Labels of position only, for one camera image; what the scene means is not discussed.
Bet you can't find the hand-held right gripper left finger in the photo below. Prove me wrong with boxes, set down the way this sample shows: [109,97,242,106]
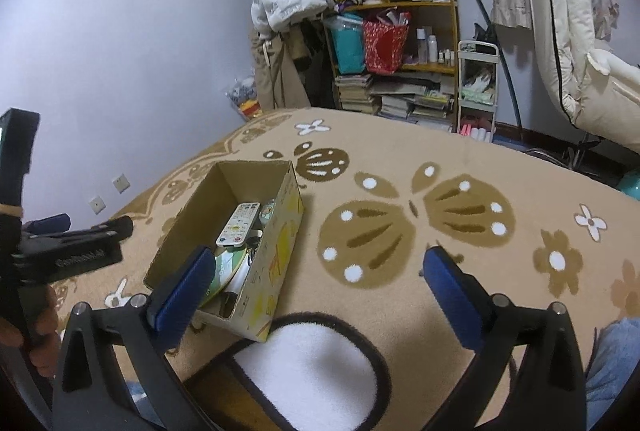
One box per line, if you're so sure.
[52,246,217,431]

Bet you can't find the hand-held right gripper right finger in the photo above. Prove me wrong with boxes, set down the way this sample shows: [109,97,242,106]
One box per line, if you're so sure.
[422,246,586,431]

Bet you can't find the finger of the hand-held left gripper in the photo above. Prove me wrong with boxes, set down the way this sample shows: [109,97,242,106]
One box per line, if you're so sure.
[30,216,135,246]
[22,213,71,237]

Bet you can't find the white remote coloured buttons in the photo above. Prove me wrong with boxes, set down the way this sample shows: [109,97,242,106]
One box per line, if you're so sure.
[216,202,262,248]

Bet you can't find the cardboard box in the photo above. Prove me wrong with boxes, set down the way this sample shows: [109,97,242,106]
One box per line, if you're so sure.
[143,159,305,343]

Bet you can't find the person's left hand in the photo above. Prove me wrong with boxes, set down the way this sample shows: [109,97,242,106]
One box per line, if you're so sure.
[0,283,62,379]

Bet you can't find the beige butterfly printed blanket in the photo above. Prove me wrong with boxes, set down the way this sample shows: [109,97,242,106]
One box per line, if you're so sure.
[52,107,640,431]

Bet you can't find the blue fleece clothing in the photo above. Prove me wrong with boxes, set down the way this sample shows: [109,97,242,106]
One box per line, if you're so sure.
[585,317,640,431]

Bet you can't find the plastic bag of colourful things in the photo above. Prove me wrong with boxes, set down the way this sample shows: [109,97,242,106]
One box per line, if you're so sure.
[225,78,261,122]

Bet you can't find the stack of books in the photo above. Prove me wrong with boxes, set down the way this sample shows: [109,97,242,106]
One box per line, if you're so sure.
[372,78,456,132]
[334,73,373,114]

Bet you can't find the black metal stand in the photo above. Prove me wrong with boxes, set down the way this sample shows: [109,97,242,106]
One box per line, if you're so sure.
[525,131,601,172]

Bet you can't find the teal round lamp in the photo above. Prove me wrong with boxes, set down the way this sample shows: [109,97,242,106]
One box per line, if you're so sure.
[617,171,640,202]

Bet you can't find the dark curved pole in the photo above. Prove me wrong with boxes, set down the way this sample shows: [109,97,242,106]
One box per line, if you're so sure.
[462,0,523,129]

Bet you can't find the beige hanging coat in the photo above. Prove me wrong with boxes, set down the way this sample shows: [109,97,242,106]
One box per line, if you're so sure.
[250,31,311,112]

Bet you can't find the dark hanging clothes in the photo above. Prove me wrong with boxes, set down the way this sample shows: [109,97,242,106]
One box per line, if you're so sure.
[290,18,336,109]

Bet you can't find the white trolley cart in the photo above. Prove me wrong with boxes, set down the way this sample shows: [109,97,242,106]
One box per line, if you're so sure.
[456,40,500,144]

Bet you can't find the red patterned bag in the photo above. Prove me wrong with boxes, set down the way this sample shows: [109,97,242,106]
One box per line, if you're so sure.
[362,11,411,74]

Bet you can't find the teal bag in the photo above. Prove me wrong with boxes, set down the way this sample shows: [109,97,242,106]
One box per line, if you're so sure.
[327,13,366,74]

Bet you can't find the cream long coat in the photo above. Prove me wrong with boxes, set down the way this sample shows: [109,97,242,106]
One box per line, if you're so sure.
[525,0,640,146]

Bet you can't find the wooden shelf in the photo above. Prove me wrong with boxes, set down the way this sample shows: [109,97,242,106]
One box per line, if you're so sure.
[322,0,461,132]

